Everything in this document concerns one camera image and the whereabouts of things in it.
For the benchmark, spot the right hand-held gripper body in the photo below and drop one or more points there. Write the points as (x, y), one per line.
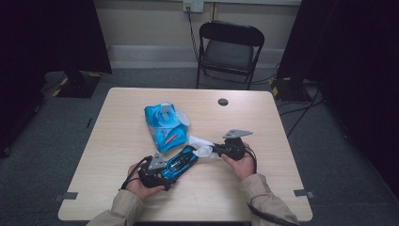
(235, 149)

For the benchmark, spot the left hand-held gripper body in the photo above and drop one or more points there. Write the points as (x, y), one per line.
(150, 177)

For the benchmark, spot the white wet wipe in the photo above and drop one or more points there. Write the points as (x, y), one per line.
(202, 147)

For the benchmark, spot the blue toy car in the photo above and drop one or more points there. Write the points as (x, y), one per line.
(182, 161)

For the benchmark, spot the blue wet wipes pack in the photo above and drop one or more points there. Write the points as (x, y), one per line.
(166, 128)

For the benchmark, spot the person's left hand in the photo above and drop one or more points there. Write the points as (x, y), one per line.
(138, 188)

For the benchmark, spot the person's right hand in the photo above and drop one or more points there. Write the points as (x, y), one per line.
(241, 166)

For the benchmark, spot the black stand base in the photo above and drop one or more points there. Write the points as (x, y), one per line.
(78, 86)
(288, 89)

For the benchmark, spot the grey tape strip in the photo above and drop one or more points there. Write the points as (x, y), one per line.
(66, 196)
(303, 193)

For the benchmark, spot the small black floor tape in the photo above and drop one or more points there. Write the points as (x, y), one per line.
(89, 122)

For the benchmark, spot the black folding chair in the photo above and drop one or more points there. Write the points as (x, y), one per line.
(230, 53)

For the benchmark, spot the black curtain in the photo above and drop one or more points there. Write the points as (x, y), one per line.
(354, 78)
(47, 47)

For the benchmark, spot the white wall socket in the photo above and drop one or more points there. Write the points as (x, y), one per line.
(193, 5)

